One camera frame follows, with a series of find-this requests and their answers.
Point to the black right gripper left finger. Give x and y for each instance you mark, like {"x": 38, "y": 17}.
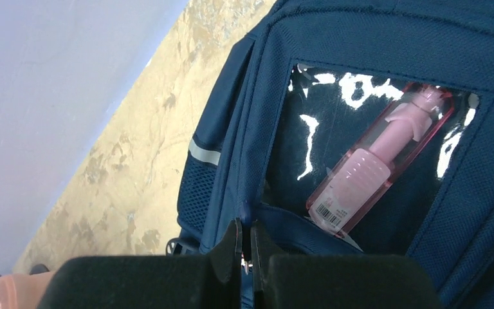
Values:
{"x": 211, "y": 280}

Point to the pink pen toy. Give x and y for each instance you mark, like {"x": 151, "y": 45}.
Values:
{"x": 376, "y": 160}

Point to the pink translucent storage box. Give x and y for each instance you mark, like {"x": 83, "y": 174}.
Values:
{"x": 23, "y": 290}

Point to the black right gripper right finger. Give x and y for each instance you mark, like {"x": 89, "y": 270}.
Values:
{"x": 282, "y": 280}

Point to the navy blue student backpack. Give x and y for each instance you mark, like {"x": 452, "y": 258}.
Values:
{"x": 355, "y": 127}

